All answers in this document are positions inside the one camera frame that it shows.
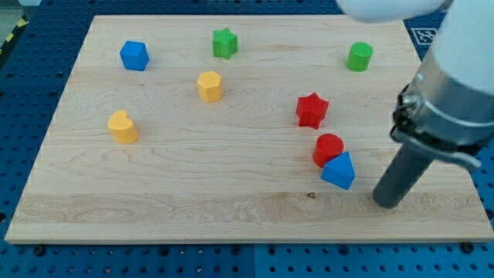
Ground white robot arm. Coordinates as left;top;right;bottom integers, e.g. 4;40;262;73
337;0;493;171

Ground red cylinder block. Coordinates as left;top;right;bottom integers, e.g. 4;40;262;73
313;134;344;168

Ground green star block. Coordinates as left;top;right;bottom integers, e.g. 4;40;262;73
212;28;238;59

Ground yellow black hazard tape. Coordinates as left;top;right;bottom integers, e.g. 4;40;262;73
1;14;29;56

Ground wooden board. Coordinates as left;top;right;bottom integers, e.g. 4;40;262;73
5;15;493;245

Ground yellow hexagon block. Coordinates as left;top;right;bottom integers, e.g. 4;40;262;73
197;71;222;103

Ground red star block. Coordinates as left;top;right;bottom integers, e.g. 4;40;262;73
296;93;330;130

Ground yellow heart block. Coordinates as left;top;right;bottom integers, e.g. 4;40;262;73
107;110;139;144

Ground blue triangle block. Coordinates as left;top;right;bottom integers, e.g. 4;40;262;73
320;151;355;190

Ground blue cube block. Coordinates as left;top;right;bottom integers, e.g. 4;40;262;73
120;41;149;71

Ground fiducial marker tag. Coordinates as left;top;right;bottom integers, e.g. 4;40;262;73
411;27;438;46

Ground green cylinder block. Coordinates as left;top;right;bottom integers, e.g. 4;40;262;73
346;42;374;72

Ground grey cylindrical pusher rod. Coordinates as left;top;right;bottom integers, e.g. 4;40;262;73
373;144;433;209

